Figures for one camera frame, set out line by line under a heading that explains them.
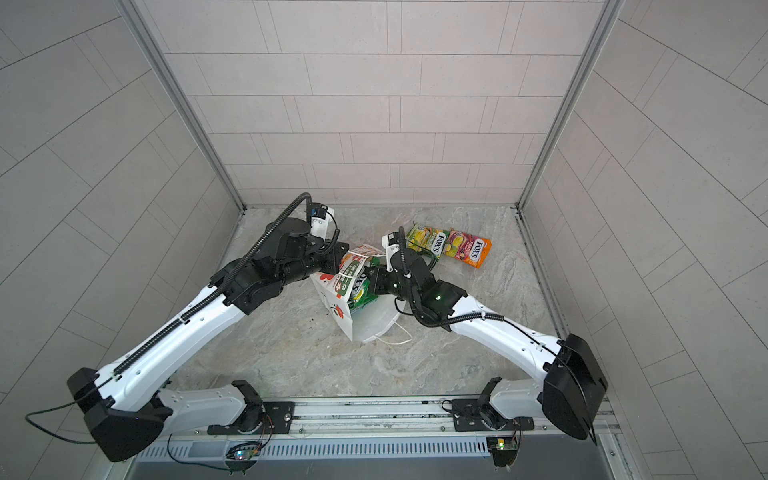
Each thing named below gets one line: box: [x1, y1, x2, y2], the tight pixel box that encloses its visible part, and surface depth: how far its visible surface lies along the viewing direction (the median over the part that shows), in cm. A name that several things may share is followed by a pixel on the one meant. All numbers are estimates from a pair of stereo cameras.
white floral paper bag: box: [310, 244, 402, 343], surface depth 77 cm
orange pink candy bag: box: [443, 230, 492, 269], surface depth 103 cm
